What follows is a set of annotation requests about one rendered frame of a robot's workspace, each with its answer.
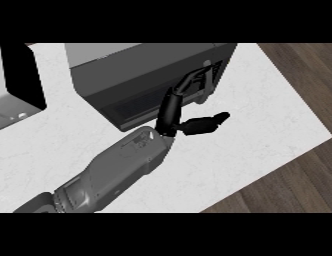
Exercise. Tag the dark grey microwave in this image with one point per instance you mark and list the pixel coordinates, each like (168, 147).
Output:
(123, 63)

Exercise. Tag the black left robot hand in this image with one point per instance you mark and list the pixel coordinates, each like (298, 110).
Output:
(168, 113)

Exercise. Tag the dark grey microwave door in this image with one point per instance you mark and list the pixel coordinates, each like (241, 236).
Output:
(128, 103)

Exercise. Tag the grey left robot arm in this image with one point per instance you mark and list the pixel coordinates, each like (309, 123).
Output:
(117, 163)

